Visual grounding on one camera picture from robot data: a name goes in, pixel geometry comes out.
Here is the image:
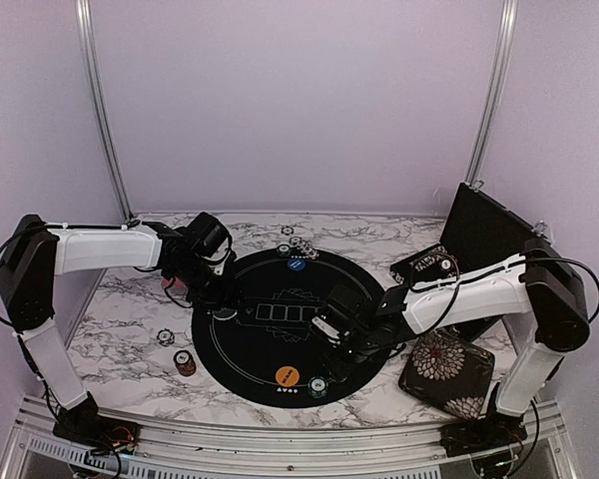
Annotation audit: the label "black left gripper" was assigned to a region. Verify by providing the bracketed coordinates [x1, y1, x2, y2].
[171, 257, 247, 311]

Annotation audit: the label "orange big blind button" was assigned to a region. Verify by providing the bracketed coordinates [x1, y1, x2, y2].
[275, 365, 300, 388]

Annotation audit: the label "green fifty poker chip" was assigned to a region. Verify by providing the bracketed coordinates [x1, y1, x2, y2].
[277, 244, 291, 257]

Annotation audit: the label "black white poker chip stack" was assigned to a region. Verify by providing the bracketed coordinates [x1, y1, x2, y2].
[157, 328, 175, 346]

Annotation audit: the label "blue small blind button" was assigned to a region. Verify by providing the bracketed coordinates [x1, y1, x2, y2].
[287, 258, 306, 271]

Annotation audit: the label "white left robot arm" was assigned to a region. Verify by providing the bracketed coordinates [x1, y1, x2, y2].
[0, 213, 241, 445]

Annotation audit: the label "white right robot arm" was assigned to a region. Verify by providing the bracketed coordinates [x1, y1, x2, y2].
[308, 239, 593, 456]

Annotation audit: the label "red playing card deck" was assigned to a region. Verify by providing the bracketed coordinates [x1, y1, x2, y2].
[162, 278, 178, 292]

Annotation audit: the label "silver dealer button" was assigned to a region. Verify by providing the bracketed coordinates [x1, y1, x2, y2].
[212, 307, 238, 321]

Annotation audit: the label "round black poker mat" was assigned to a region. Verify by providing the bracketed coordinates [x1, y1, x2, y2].
[192, 249, 388, 409]

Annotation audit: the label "floral fabric pouch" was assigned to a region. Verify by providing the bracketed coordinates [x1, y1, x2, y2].
[398, 329, 495, 420]

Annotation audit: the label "blue orange chips on marble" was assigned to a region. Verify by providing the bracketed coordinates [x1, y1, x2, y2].
[289, 237, 319, 259]

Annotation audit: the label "red poker chip stack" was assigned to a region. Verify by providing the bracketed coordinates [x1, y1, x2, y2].
[174, 349, 197, 377]

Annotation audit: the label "black poker chip case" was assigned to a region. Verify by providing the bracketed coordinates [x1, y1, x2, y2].
[377, 184, 538, 340]

